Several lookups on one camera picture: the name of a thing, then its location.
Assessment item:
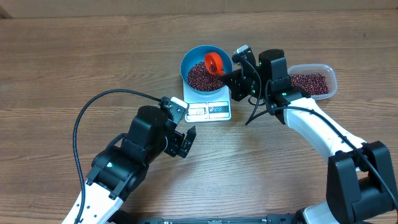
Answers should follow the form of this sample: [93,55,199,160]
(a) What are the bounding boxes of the red beans in bowl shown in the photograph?
[187,62,224,92]

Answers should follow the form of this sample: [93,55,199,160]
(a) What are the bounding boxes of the blue plastic bowl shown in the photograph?
[180,45,233,84]

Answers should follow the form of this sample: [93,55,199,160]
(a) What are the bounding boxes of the red adzuki beans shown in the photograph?
[291,73,329,95]

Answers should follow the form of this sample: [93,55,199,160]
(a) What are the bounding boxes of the white digital kitchen scale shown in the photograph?
[183,82,232,123]

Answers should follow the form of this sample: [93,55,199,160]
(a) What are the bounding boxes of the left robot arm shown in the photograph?
[64,101,196,223]

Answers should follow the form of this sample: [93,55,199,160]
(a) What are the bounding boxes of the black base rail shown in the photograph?
[108,210,305,224]

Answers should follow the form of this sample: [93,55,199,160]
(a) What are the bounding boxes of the clear plastic container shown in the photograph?
[287,63,338,100]

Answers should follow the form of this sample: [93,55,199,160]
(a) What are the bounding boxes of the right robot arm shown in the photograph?
[220,45,397,223]

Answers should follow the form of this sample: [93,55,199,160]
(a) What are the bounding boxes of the red scoop with blue handle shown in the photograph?
[204,52,225,75]

